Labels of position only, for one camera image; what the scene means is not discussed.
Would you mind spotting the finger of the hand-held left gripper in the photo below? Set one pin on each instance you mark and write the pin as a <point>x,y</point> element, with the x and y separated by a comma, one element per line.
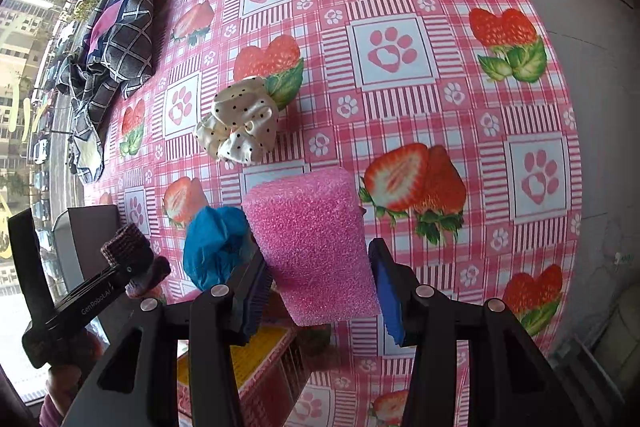
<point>85,307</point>
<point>30,267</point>

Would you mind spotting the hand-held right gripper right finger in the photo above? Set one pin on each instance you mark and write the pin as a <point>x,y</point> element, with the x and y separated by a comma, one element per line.
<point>392,302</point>

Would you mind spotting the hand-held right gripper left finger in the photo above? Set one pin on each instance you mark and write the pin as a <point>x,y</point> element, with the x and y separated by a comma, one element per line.
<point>250,302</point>

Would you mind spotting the grey cardboard box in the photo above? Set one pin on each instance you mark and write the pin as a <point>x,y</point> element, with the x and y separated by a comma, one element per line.
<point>85,237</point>

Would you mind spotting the large blue cloth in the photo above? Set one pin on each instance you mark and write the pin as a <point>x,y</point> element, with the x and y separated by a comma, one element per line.
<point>215,247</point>

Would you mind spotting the purple striped knit sock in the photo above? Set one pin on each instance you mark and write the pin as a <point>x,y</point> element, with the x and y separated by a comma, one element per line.
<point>127,242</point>

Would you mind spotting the pink sponge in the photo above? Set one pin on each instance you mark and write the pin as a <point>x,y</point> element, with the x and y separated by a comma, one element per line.
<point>315,247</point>

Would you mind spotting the white polka dot scrunchie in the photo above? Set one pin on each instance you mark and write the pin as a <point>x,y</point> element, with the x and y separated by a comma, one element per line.
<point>240,127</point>

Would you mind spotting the person's left hand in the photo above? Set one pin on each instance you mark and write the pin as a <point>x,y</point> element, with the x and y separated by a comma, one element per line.
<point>65,379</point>

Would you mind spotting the pink patterned carton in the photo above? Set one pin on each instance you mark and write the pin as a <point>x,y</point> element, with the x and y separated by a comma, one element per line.
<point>260,349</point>

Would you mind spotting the pink strawberry print tablecloth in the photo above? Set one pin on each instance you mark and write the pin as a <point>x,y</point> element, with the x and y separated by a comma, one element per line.
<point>400,107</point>

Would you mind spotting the dark plaid cloth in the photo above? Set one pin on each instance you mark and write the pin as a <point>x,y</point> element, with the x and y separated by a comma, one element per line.
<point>125,42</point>

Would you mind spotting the purple cloth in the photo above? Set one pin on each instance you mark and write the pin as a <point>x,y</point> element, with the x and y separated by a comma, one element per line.
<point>107,19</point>

